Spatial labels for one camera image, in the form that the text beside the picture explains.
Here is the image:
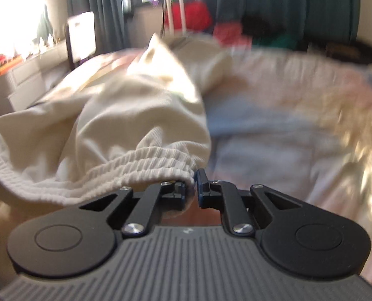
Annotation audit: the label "cream trousers with black stripe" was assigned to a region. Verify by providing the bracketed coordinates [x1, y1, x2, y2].
[0, 35, 232, 213]

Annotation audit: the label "pastel bed sheet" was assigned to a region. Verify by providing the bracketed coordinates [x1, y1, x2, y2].
[0, 50, 372, 287]

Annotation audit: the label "white dresser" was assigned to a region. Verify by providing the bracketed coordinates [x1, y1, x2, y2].
[0, 41, 70, 116]

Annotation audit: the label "orange box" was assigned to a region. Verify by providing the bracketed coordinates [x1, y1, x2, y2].
[0, 58, 23, 76]

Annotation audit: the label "dark bedside furniture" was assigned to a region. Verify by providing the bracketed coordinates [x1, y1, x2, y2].
[307, 40, 372, 65]

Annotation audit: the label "green garment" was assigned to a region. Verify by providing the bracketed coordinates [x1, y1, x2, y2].
[253, 34, 299, 50]

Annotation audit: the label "white chair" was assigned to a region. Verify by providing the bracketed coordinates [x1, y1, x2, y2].
[65, 12, 96, 70]

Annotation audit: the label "wavy vanity mirror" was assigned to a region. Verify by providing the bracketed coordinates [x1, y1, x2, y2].
[32, 5, 53, 44]

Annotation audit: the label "black garment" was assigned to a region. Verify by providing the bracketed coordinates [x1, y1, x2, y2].
[241, 15, 286, 39]

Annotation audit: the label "pink garment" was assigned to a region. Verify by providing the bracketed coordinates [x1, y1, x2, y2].
[213, 22, 252, 48]

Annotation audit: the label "teal right curtain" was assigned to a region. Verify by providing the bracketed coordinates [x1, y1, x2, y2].
[201, 0, 360, 43]

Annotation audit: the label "teal curtain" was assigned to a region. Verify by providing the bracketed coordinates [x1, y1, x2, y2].
[67, 0, 132, 54]
[201, 0, 360, 43]

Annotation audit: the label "garment steamer stand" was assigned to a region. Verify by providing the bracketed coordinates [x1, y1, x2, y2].
[155, 0, 188, 37]

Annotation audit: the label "red garment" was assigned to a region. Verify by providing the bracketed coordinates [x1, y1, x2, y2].
[172, 1, 213, 31]

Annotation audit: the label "teal left curtain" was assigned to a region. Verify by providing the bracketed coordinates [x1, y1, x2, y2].
[67, 0, 132, 54]

